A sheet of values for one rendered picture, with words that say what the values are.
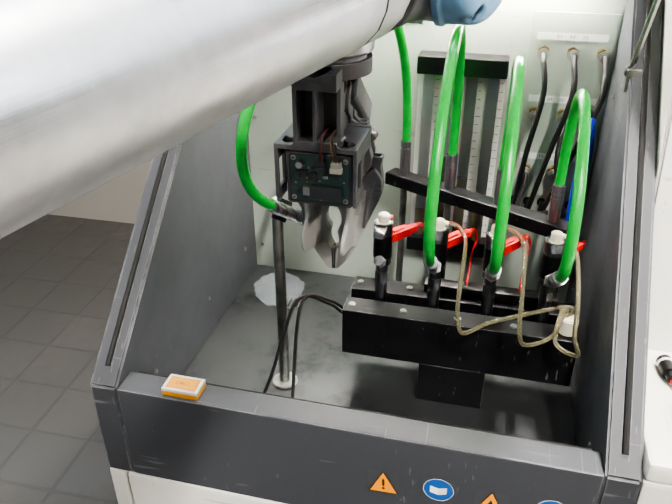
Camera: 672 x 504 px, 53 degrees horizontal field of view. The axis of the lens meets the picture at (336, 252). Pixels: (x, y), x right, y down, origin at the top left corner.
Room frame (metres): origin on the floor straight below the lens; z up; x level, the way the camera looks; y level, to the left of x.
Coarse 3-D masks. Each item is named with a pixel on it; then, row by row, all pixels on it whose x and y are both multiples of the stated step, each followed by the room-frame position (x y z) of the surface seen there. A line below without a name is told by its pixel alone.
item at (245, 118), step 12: (396, 36) 1.03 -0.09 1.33; (408, 60) 1.04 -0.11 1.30; (408, 72) 1.04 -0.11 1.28; (408, 84) 1.05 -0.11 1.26; (408, 96) 1.05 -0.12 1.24; (252, 108) 0.77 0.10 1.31; (408, 108) 1.05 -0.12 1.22; (240, 120) 0.77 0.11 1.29; (408, 120) 1.05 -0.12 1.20; (240, 132) 0.76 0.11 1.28; (408, 132) 1.05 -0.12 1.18; (240, 144) 0.76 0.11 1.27; (408, 144) 1.05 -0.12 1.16; (240, 156) 0.76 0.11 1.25; (240, 168) 0.76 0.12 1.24; (240, 180) 0.76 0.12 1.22; (252, 180) 0.77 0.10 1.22; (252, 192) 0.77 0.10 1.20; (264, 204) 0.78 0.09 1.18
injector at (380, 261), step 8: (376, 224) 0.86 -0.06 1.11; (392, 224) 0.86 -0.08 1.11; (392, 232) 0.86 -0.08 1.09; (376, 240) 0.85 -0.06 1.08; (384, 240) 0.85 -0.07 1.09; (376, 248) 0.85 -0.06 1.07; (384, 248) 0.85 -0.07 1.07; (376, 256) 0.84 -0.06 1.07; (384, 256) 0.85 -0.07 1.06; (376, 264) 0.83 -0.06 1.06; (384, 264) 0.84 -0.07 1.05; (376, 272) 0.86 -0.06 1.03; (384, 272) 0.86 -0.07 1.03; (376, 280) 0.86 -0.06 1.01; (384, 280) 0.86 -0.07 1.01; (376, 288) 0.86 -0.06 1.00; (384, 288) 0.86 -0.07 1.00; (376, 296) 0.86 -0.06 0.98; (384, 296) 0.86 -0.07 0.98
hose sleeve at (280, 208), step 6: (276, 204) 0.80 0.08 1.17; (282, 204) 0.81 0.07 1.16; (276, 210) 0.80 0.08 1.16; (282, 210) 0.80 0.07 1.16; (288, 210) 0.81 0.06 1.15; (294, 210) 0.83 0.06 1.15; (300, 210) 0.84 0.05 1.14; (282, 216) 0.81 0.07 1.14; (288, 216) 0.82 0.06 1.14; (294, 216) 0.82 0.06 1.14; (300, 216) 0.83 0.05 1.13; (300, 222) 0.84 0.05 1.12
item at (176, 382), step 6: (174, 378) 0.69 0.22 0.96; (180, 378) 0.69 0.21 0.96; (186, 378) 0.69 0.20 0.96; (168, 384) 0.68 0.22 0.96; (174, 384) 0.68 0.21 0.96; (180, 384) 0.68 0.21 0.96; (186, 384) 0.68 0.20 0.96; (192, 384) 0.68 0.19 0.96; (198, 384) 0.68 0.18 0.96; (204, 384) 0.69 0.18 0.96; (192, 390) 0.67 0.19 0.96; (174, 396) 0.67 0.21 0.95; (180, 396) 0.67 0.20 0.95; (186, 396) 0.67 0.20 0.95; (192, 396) 0.66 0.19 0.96; (198, 396) 0.67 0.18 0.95
